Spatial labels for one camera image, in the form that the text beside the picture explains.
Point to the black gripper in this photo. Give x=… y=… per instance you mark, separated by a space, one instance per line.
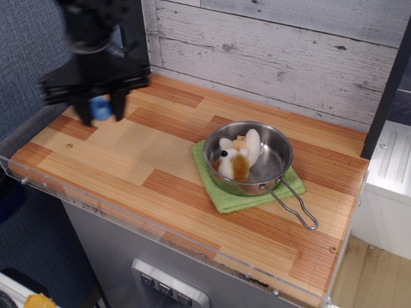
x=84 y=77

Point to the blue grey scoop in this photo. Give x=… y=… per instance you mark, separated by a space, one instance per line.
x=100 y=108

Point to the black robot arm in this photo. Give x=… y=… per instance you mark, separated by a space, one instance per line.
x=90 y=25

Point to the grey cabinet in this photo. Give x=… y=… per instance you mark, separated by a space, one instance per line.
x=235 y=260

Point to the white brown plush toy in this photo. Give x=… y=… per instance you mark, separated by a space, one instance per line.
x=238 y=156

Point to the stainless steel pot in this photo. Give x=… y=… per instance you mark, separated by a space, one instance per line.
x=275 y=158

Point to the green cloth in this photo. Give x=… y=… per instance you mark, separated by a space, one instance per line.
x=227 y=203

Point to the clear acrylic guard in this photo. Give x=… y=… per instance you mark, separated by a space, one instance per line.
x=139 y=178

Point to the silver button panel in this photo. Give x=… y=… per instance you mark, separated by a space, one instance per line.
x=182 y=293

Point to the yellow tape bundle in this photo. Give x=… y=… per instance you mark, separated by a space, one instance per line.
x=33 y=301

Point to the black left post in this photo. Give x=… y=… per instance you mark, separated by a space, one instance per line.
x=133 y=37

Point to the black post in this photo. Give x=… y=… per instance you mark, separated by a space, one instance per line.
x=133 y=37
x=392 y=85

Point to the white aluminium rail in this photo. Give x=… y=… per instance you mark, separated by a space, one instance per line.
x=389 y=167

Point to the black right post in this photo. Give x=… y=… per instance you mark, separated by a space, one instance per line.
x=392 y=85

